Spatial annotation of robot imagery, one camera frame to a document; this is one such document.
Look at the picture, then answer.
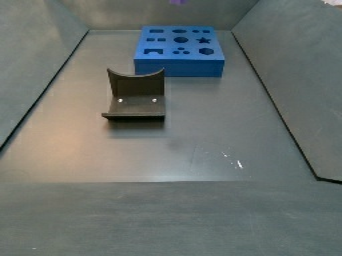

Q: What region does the purple star-shaped peg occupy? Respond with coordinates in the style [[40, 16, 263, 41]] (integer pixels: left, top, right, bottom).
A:
[[169, 0, 187, 5]]

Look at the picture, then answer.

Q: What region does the black curved holder stand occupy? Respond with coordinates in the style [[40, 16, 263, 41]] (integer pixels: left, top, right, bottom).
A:
[[101, 69, 165, 120]]

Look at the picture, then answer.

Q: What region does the blue shape-sorting block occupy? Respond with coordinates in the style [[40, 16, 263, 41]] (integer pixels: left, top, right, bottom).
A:
[[133, 26, 224, 77]]

